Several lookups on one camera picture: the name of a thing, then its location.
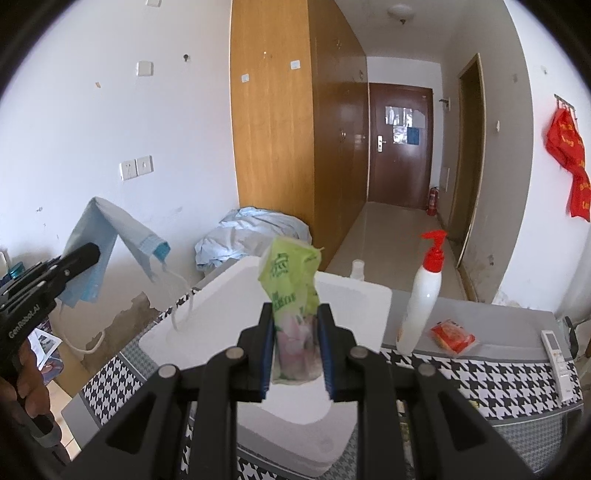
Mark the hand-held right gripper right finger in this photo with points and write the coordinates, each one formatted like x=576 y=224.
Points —
x=324 y=350

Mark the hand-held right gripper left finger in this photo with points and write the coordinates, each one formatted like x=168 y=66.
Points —
x=265 y=350

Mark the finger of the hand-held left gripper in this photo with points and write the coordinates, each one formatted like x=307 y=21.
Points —
x=76 y=265

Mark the white foam box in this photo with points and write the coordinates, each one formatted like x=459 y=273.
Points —
x=221 y=323

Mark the blue face mask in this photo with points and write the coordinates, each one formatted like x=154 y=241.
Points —
x=115 y=226

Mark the green tissue packet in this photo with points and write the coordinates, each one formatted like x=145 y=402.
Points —
x=286 y=286

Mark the person's left hand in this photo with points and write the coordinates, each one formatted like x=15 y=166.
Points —
x=32 y=387

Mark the magazine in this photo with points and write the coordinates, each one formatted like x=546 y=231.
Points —
x=44 y=346

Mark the white red pump bottle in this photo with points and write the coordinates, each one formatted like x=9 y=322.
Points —
x=422 y=295

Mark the light blue bedding pile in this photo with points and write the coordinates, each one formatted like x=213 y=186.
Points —
x=249 y=235

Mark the orange snack packet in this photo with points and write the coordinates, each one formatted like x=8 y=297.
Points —
x=452 y=337

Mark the houndstooth tablecloth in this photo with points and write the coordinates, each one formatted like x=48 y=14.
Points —
x=461 y=383

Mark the red fire extinguisher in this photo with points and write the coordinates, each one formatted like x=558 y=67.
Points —
x=432 y=201

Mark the dark brown door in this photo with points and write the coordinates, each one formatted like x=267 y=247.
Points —
x=399 y=161

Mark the wooden wardrobe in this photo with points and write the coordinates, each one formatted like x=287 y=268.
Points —
x=277 y=138

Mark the white remote control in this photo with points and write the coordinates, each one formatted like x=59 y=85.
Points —
x=559 y=364

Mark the red cloth banner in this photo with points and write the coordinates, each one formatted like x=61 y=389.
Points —
x=570 y=152

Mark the ceiling lamp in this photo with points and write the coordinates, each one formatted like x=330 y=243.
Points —
x=400 y=11

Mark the white double wall socket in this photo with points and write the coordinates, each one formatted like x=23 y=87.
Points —
x=136 y=168

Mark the white wall switch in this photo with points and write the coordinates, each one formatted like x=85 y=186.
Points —
x=144 y=68

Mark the wooden side door frame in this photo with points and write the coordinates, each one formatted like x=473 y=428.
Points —
x=478 y=184

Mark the metal wall hook rack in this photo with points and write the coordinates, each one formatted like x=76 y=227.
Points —
x=564 y=102

